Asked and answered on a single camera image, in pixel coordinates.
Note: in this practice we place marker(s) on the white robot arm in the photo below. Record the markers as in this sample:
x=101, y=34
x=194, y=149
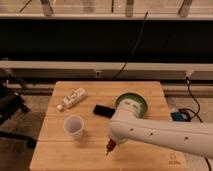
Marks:
x=189, y=137

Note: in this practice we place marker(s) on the black smartphone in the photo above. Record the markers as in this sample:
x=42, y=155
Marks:
x=103, y=111

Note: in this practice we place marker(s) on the white plastic bottle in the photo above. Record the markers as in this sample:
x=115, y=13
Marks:
x=72, y=99

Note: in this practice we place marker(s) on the green plate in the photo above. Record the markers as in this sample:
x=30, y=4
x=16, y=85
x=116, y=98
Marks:
x=140, y=100

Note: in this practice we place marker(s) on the blue connector box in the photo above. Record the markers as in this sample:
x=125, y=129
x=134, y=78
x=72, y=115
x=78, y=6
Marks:
x=177, y=116

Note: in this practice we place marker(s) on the black office chair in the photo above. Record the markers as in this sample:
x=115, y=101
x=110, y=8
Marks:
x=10, y=102

